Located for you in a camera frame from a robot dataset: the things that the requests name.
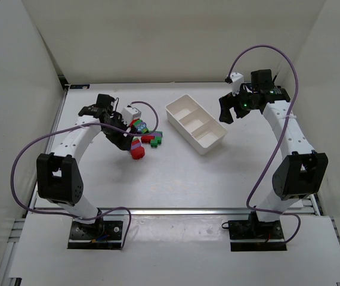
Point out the red lego brick on table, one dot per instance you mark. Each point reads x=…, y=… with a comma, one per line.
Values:
x=147, y=139

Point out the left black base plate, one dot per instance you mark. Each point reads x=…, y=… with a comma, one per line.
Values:
x=105, y=235

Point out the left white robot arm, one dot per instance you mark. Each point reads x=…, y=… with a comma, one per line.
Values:
x=59, y=178

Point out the red rounded lego brick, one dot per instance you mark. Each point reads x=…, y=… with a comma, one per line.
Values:
x=137, y=152

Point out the green flat lego on table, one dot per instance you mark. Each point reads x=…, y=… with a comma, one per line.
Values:
x=155, y=133

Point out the purple curved lego brick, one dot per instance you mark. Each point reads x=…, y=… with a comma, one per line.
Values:
x=135, y=144

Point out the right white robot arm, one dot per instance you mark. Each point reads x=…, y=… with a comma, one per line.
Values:
x=302, y=168

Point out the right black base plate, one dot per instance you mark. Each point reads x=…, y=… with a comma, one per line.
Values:
x=244, y=237

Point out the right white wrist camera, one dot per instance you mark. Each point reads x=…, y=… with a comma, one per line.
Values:
x=235, y=80

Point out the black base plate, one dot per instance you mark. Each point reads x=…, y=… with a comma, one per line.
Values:
x=244, y=237
x=105, y=235

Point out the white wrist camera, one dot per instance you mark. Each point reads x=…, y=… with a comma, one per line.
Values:
x=235, y=80
x=129, y=114

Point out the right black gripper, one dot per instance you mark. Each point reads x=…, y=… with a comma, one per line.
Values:
x=233, y=103

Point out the blue label sticker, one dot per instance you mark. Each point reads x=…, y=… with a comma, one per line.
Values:
x=84, y=86

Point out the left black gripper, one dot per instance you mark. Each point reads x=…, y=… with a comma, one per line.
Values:
x=119, y=138

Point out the white three-compartment tray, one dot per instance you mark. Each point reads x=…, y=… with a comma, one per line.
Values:
x=195, y=124

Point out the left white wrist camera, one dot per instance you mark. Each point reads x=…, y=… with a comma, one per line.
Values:
x=129, y=114

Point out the purple paw print lego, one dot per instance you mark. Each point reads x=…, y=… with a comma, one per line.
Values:
x=142, y=128

